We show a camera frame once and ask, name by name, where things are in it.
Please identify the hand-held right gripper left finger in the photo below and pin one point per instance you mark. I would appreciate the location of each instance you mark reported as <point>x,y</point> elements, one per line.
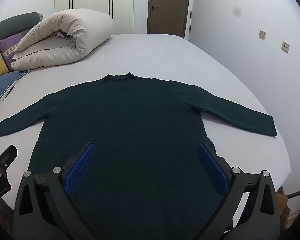
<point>81,170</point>

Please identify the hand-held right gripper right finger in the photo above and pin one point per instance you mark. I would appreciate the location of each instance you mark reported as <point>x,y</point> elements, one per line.
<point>213,170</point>

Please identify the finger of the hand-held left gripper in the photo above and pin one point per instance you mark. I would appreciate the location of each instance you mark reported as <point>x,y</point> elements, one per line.
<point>6,156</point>

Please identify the dark green sweater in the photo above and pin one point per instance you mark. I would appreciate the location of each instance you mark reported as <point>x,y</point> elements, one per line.
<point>130,130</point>

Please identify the blue pillow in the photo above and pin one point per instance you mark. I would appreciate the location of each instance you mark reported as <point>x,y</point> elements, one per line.
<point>2,85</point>

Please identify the crumpled brown cloth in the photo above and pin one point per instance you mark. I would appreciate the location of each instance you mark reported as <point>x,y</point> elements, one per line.
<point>283,207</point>

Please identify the dark metal bar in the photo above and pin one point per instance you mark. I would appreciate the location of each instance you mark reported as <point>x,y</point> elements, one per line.
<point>297,192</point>

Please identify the purple patterned pillow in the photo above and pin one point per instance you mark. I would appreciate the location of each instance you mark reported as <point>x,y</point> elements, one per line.
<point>11,46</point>

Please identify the bed with white sheet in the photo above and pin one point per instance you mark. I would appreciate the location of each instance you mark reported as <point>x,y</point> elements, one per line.
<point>165,55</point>

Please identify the rolled beige duvet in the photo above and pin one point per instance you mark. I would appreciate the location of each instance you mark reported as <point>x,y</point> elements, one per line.
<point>65,37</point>

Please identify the grey padded headboard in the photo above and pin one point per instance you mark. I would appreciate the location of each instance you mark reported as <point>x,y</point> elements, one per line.
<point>12,23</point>

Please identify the thin white pole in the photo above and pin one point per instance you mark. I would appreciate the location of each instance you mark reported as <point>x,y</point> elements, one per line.
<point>190,25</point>

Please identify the brown door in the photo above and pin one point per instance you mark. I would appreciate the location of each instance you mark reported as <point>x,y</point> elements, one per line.
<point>168,7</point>

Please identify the beige wall socket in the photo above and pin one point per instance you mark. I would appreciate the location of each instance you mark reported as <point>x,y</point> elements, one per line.
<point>262,34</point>
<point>285,47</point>

